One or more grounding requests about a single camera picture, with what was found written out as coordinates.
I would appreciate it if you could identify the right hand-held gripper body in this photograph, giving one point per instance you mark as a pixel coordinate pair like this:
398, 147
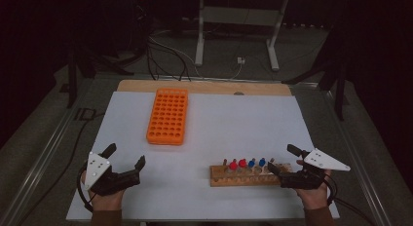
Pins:
321, 161

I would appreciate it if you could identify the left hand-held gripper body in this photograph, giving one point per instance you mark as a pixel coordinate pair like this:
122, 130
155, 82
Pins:
97, 169

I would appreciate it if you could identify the clear glass test tube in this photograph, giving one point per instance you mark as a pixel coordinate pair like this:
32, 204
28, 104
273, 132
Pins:
225, 162
272, 160

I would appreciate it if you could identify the blue-capped glass test tube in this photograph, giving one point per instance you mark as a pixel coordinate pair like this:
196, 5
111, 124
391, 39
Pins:
262, 162
251, 163

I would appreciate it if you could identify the wooden tube rack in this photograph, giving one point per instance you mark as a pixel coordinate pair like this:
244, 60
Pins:
240, 180

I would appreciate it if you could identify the red-capped plastic tube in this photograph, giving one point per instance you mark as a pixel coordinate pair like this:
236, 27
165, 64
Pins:
243, 163
233, 165

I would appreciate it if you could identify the orange plastic tube rack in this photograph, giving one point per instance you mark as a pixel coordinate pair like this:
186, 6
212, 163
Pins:
167, 117

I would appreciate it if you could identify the person's left hand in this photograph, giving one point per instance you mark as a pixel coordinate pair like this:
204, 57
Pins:
107, 201

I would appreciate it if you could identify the person's right hand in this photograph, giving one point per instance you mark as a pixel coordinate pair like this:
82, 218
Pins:
313, 196

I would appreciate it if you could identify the black tripod stand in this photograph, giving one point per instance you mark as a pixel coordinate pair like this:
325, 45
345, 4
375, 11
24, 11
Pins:
72, 83
340, 96

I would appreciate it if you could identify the white plug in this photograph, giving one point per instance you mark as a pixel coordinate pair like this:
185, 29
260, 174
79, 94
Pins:
241, 60

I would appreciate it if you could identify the grey metal stand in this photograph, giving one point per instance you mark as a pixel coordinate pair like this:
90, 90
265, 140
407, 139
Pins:
199, 41

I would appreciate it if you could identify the dark equipment with red light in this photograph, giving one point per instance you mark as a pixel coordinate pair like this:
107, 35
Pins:
141, 11

